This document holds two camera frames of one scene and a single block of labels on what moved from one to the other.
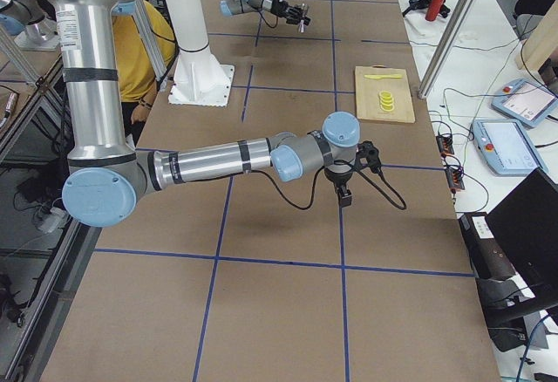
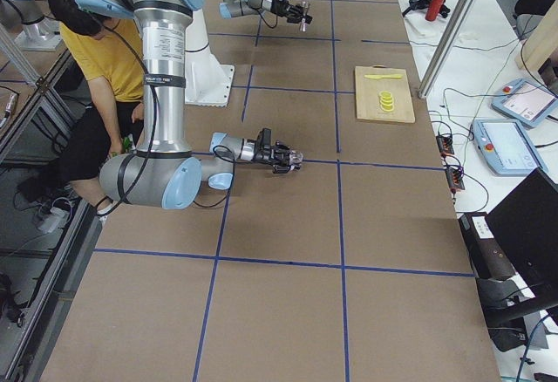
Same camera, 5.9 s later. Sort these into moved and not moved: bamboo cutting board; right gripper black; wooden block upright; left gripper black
Moved: right gripper black
Not moved: left gripper black; bamboo cutting board; wooden block upright
